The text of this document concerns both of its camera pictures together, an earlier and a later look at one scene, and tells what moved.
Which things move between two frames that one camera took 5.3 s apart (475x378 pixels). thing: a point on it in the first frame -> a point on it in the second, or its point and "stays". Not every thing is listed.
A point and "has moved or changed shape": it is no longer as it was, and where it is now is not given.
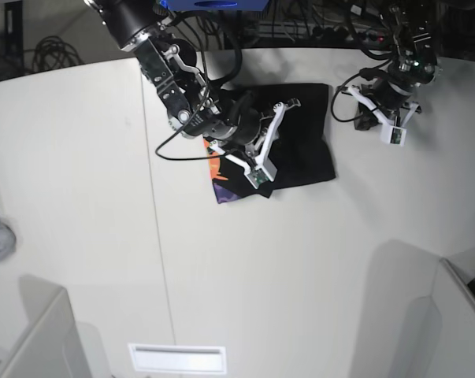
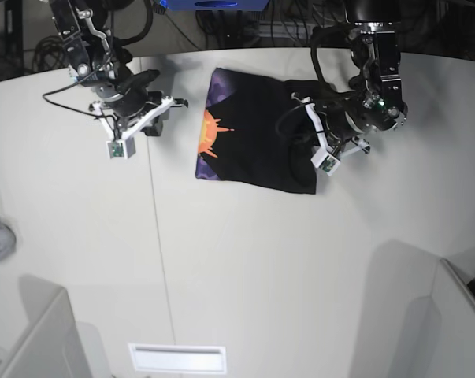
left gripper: (249, 133) -> (132, 109)
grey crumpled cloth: (0, 239) stays
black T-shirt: (299, 153) has moved or changed shape
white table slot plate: (179, 358) stays
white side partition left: (50, 347) stays
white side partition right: (464, 346) stays
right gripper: (390, 101) -> (337, 129)
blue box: (217, 5) stays
